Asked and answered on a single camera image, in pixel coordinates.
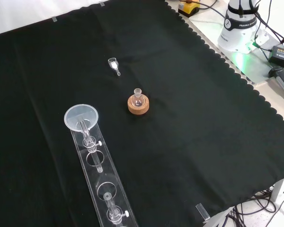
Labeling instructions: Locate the clear plastic funnel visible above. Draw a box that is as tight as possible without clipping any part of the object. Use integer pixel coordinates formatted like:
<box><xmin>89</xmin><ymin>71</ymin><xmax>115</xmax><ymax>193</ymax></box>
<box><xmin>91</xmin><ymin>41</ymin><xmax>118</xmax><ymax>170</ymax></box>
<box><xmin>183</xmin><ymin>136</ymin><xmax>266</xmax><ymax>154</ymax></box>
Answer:
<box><xmin>63</xmin><ymin>104</ymin><xmax>100</xmax><ymax>142</ymax></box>

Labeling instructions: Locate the clear acrylic funnel stand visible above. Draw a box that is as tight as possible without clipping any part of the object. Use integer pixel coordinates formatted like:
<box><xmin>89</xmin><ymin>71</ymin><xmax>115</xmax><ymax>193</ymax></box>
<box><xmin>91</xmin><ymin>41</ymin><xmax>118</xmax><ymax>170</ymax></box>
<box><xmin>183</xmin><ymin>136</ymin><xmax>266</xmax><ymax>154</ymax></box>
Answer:
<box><xmin>68</xmin><ymin>113</ymin><xmax>139</xmax><ymax>227</ymax></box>

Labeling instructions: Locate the small round-bottom glass flask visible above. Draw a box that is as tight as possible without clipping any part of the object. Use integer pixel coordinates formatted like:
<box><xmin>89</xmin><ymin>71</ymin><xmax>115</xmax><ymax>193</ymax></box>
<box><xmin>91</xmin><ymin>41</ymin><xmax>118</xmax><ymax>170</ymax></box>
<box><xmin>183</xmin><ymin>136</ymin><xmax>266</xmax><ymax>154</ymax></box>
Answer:
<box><xmin>132</xmin><ymin>88</ymin><xmax>145</xmax><ymax>107</ymax></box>

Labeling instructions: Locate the black cloth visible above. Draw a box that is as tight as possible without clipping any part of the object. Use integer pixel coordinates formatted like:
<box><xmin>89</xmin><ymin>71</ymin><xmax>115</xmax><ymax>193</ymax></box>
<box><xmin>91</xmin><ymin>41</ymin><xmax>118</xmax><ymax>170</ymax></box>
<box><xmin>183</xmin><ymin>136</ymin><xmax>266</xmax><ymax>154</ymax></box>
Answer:
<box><xmin>0</xmin><ymin>0</ymin><xmax>284</xmax><ymax>227</ymax></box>

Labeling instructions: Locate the yellow stop button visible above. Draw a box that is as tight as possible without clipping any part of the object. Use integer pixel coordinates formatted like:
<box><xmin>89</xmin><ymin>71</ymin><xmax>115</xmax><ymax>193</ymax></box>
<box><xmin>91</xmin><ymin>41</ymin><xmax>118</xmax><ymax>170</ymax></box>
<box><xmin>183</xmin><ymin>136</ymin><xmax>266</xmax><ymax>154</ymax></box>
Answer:
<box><xmin>178</xmin><ymin>0</ymin><xmax>200</xmax><ymax>17</ymax></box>

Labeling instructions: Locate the black power adapter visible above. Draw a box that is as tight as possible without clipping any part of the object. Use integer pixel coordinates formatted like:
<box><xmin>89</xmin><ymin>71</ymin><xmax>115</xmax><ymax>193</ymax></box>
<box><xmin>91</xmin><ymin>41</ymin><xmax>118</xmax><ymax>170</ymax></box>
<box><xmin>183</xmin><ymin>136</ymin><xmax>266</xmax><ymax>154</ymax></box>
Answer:
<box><xmin>267</xmin><ymin>45</ymin><xmax>284</xmax><ymax>70</ymax></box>

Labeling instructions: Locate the white table leg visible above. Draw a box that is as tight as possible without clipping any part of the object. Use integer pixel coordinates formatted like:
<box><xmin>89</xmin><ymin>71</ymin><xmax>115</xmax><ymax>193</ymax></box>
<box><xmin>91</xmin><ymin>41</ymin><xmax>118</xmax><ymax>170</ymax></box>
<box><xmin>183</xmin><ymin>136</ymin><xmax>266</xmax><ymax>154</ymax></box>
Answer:
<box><xmin>271</xmin><ymin>177</ymin><xmax>284</xmax><ymax>210</ymax></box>

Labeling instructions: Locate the cork ring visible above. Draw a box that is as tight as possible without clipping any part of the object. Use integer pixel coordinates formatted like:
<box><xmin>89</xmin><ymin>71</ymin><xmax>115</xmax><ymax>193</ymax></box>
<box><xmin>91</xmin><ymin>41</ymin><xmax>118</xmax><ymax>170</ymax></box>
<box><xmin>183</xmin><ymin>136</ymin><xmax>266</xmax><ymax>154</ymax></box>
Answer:
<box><xmin>127</xmin><ymin>94</ymin><xmax>150</xmax><ymax>116</ymax></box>

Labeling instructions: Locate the metal base plate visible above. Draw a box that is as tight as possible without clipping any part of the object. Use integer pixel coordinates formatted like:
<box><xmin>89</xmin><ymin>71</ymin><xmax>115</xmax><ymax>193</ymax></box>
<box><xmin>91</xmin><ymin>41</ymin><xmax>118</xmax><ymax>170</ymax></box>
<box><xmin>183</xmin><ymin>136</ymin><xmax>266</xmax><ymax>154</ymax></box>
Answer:
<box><xmin>188</xmin><ymin>16</ymin><xmax>283</xmax><ymax>84</ymax></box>

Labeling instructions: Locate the black stop button cable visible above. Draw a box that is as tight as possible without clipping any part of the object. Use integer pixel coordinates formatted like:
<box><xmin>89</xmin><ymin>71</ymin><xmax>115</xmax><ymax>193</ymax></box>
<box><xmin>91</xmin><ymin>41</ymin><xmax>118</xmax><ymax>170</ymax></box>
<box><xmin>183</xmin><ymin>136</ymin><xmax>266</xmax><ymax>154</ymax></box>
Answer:
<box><xmin>198</xmin><ymin>0</ymin><xmax>229</xmax><ymax>21</ymax></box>

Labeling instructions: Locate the black floor cable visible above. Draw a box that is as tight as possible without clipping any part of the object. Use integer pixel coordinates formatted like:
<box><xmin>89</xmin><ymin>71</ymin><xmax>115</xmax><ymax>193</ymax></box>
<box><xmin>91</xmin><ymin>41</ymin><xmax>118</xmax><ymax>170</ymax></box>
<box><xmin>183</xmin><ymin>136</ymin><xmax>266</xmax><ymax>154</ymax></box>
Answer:
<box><xmin>223</xmin><ymin>186</ymin><xmax>284</xmax><ymax>227</ymax></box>

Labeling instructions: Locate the black adapter cable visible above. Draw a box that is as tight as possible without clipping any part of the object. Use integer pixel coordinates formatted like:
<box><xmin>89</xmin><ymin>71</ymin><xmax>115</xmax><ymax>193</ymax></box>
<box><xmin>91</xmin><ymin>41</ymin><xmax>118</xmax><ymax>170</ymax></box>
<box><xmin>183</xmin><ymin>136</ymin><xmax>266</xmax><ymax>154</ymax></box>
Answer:
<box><xmin>249</xmin><ymin>0</ymin><xmax>284</xmax><ymax>52</ymax></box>

